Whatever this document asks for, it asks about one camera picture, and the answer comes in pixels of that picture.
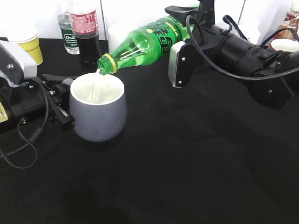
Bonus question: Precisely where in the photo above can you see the yellow paper cup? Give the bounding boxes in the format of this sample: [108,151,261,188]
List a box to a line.
[7,27,43,65]

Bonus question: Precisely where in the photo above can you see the white ceramic mug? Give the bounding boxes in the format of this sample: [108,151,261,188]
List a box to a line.
[108,22,138,53]

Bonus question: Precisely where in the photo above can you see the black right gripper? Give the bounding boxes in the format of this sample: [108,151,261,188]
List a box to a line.
[164,0,236,58]

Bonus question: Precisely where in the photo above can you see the amber tea drink bottle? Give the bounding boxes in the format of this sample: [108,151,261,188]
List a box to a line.
[272,0,299,43]

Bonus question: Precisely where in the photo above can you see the clear Cestbon water bottle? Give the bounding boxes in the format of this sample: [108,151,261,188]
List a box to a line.
[57,0,79,55]

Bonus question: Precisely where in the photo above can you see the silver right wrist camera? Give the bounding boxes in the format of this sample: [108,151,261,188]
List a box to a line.
[168,41,198,88]

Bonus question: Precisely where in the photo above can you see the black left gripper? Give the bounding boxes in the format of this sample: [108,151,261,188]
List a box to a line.
[0,74,77,133]

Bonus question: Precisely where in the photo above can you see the grey ceramic mug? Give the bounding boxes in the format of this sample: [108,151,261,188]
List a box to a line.
[69,73,127,142]

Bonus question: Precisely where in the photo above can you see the black right camera cable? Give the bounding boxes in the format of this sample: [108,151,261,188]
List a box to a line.
[185,14,299,81]

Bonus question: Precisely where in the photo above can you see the red ceramic mug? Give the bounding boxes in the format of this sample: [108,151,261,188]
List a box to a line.
[267,39,299,53]

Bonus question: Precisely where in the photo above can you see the white blueberry paper cup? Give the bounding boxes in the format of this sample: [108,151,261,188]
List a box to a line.
[239,17,260,45]

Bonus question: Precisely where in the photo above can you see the green soda bottle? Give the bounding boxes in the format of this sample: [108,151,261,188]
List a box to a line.
[98,13,190,75]

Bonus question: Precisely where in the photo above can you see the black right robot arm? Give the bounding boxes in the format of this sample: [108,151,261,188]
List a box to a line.
[165,0,299,109]

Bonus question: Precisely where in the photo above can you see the black left camera cable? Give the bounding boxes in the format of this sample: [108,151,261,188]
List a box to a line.
[0,77,50,169]

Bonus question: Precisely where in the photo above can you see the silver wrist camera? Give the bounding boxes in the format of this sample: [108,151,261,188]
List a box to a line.
[168,41,198,88]
[0,40,37,88]

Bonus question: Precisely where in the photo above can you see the black camera cable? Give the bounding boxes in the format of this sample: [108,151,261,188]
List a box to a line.
[185,14,299,81]
[0,77,50,169]

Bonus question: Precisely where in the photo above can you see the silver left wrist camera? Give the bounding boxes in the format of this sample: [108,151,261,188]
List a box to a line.
[0,40,37,88]

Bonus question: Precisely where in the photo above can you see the dark cola bottle red label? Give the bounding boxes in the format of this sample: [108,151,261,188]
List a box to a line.
[67,0,102,68]

